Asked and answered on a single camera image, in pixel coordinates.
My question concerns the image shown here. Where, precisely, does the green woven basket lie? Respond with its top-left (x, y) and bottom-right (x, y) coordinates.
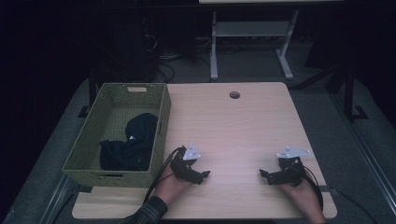
top-left (61, 82), bottom-right (172, 189)

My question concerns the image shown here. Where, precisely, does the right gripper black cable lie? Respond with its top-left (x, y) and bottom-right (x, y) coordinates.
top-left (302, 164), bottom-right (325, 211)

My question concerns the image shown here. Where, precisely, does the bundle of floor cables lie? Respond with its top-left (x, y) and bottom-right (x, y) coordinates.
top-left (143, 33), bottom-right (213, 84)

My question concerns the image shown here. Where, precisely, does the person's right hand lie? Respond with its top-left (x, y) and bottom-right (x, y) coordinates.
top-left (278, 180), bottom-right (323, 218)

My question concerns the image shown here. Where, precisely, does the dark equipment case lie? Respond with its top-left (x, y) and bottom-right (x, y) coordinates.
top-left (116, 18), bottom-right (157, 82)

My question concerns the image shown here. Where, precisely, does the dark blue printed shirt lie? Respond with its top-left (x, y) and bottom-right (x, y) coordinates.
top-left (99, 112), bottom-right (159, 172)

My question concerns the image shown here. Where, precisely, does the person's left hand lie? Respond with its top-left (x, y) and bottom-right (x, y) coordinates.
top-left (154, 166), bottom-right (192, 206)

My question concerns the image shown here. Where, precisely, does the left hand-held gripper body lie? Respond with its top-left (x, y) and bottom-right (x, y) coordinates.
top-left (169, 143), bottom-right (204, 182)

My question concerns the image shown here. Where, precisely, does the metal floor rail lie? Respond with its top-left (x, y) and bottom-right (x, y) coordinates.
top-left (38, 173), bottom-right (80, 224)
top-left (330, 92), bottom-right (396, 217)

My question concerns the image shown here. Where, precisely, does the thin black floor cable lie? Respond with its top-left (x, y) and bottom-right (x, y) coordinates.
top-left (337, 190), bottom-right (379, 224)

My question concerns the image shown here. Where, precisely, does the black metal stand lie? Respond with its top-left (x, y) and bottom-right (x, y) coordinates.
top-left (78, 69), bottom-right (98, 119)
top-left (341, 64), bottom-right (370, 122)

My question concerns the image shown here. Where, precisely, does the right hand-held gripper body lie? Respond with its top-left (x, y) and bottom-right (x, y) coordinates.
top-left (276, 146), bottom-right (311, 188)

